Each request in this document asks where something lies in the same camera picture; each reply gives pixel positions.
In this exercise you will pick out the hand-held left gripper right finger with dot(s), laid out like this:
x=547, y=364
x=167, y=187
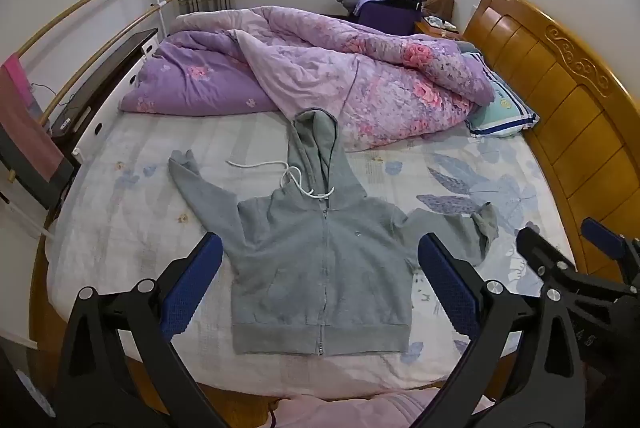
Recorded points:
x=445, y=280

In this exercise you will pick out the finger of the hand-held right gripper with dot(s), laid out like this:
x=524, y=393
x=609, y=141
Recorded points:
x=602, y=233
x=547, y=255

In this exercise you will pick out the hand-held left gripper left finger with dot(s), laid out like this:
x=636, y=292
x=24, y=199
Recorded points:
x=192, y=280

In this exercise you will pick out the grey zip hoodie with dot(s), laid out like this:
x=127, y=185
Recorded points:
x=320, y=268

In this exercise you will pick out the white floral bed sheet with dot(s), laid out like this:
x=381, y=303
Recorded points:
x=125, y=208

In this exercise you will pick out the light blue striped pillow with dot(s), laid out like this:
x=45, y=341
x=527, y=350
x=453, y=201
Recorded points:
x=502, y=113

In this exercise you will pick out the person's pink pants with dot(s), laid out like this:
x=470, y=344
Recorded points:
x=350, y=413

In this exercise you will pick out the dark grey cloth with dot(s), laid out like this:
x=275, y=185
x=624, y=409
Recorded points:
x=45, y=188

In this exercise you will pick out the white plastic bag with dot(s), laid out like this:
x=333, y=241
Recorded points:
x=37, y=395

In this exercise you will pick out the pink towel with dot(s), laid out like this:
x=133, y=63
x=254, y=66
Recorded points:
x=30, y=123

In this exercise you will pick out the purple floral quilt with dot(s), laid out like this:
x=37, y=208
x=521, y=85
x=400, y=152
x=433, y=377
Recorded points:
x=310, y=68

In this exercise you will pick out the wooden nightstand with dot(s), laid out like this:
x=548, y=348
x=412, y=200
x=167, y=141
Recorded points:
x=440, y=28

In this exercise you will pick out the purple storage box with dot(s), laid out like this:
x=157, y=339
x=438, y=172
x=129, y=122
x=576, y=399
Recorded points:
x=387, y=17

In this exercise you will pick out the wooden rail clothes rack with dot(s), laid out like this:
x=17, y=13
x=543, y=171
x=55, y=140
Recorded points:
x=90, y=1

